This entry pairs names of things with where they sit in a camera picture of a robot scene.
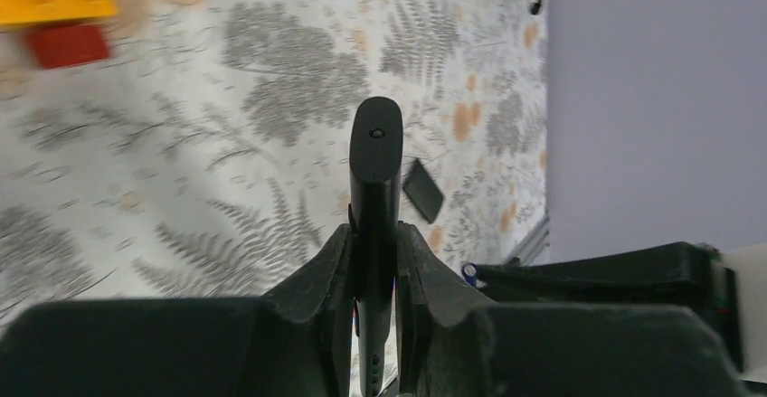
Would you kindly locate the black remote battery cover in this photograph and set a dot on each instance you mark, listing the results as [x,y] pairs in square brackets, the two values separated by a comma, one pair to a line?
[423,192]

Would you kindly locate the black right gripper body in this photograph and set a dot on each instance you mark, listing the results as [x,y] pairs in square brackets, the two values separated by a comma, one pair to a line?
[740,295]

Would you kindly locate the yellow red toy car block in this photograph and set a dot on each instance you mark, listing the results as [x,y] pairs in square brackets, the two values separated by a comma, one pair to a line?
[60,33]

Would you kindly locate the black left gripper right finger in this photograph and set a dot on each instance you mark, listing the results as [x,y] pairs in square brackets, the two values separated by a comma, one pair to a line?
[455,341]

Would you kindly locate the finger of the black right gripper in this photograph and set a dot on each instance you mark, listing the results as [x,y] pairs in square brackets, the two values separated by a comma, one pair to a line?
[679,274]

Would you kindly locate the purple battery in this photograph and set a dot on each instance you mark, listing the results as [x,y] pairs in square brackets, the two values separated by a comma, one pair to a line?
[470,273]

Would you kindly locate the black remote control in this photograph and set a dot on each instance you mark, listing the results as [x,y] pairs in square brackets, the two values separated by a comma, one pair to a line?
[375,158]

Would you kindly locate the floral patterned table mat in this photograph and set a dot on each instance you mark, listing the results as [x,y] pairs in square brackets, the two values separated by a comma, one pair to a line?
[209,154]

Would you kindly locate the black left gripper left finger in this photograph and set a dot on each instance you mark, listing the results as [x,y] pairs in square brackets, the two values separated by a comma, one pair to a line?
[295,340]

